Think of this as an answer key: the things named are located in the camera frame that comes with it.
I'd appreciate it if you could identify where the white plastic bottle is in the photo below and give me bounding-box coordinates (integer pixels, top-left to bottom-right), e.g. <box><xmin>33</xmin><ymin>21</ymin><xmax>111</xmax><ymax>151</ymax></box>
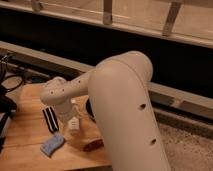
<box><xmin>68</xmin><ymin>118</ymin><xmax>80</xmax><ymax>135</ymax></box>

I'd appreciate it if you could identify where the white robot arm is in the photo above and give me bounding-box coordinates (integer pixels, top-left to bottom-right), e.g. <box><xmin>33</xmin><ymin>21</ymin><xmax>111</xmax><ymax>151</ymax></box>
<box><xmin>40</xmin><ymin>51</ymin><xmax>171</xmax><ymax>171</ymax></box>

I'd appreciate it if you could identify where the dark ceramic bowl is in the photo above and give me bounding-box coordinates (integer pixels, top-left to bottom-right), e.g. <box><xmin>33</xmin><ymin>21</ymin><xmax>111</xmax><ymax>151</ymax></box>
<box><xmin>86</xmin><ymin>99</ymin><xmax>95</xmax><ymax>121</ymax></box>

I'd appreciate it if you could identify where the black white striped cloth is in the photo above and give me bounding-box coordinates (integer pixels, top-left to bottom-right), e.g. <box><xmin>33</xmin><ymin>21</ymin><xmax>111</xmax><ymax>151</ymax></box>
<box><xmin>42</xmin><ymin>107</ymin><xmax>59</xmax><ymax>134</ymax></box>

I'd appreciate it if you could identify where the brown red sausage toy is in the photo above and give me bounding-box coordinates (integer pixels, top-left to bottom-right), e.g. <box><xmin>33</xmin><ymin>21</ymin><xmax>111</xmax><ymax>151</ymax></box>
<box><xmin>83</xmin><ymin>139</ymin><xmax>104</xmax><ymax>152</ymax></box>

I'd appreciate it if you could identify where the black equipment at left edge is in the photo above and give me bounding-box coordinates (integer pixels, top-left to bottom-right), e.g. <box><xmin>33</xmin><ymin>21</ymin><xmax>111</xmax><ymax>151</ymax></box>
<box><xmin>0</xmin><ymin>59</ymin><xmax>17</xmax><ymax>152</ymax></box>

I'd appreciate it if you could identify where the black cable loop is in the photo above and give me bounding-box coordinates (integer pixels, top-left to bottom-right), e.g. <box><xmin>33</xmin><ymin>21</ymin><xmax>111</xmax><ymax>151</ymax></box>
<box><xmin>0</xmin><ymin>73</ymin><xmax>25</xmax><ymax>93</ymax></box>

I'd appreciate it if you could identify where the metal window bracket middle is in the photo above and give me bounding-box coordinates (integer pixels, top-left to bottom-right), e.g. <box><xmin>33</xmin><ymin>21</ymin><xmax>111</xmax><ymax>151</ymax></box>
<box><xmin>102</xmin><ymin>0</ymin><xmax>112</xmax><ymax>25</ymax></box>

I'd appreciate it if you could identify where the metal window bracket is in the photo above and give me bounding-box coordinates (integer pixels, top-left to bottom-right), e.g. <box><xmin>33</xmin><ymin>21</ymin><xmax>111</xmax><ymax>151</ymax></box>
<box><xmin>162</xmin><ymin>0</ymin><xmax>182</xmax><ymax>36</ymax></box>
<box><xmin>102</xmin><ymin>0</ymin><xmax>112</xmax><ymax>25</ymax></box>

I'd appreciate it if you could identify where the metal window bracket right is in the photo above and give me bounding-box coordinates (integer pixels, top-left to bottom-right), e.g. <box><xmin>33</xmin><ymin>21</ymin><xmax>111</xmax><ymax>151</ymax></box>
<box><xmin>162</xmin><ymin>0</ymin><xmax>182</xmax><ymax>36</ymax></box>

